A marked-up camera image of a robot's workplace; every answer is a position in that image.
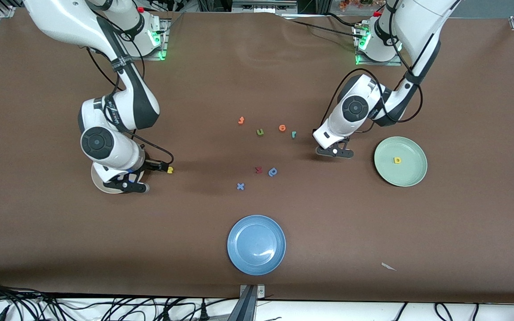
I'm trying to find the white sheet below table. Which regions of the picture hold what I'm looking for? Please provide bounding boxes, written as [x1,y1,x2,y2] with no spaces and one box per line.
[0,292,514,321]

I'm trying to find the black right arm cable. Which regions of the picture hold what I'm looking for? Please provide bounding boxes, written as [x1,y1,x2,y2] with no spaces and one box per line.
[85,0,175,168]

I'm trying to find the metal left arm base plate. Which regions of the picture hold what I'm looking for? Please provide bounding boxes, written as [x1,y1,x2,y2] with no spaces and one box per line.
[354,23,403,66]

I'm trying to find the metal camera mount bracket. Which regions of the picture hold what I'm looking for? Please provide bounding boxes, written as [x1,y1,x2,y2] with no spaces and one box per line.
[228,284,265,321]

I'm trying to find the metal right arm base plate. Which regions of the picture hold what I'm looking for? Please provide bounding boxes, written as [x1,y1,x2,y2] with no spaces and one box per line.
[120,19,171,61]

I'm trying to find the silver equipment box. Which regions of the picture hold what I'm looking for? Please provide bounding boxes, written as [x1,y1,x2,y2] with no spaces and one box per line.
[232,0,298,13]

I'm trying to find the brown table cover sheet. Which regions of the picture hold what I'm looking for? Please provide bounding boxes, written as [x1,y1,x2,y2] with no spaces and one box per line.
[0,9,514,305]

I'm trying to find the orange artificial flowers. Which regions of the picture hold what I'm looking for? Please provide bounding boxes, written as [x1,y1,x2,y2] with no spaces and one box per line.
[338,0,373,10]

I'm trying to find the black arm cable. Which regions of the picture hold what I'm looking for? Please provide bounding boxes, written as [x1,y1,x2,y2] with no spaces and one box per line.
[85,0,175,168]
[319,0,423,134]

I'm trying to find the beige round plate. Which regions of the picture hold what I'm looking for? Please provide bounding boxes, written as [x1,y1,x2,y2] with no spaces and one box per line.
[91,161,148,194]

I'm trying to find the green round plate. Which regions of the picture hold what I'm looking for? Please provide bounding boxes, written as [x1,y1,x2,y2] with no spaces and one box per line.
[374,136,428,187]

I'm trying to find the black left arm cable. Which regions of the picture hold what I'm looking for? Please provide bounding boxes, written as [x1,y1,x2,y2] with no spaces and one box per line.
[319,0,423,134]

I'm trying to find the black cable on table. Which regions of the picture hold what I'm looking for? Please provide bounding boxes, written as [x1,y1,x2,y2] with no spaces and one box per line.
[290,20,360,37]

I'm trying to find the blue round plate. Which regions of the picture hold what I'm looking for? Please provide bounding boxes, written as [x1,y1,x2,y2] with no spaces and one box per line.
[227,215,286,276]

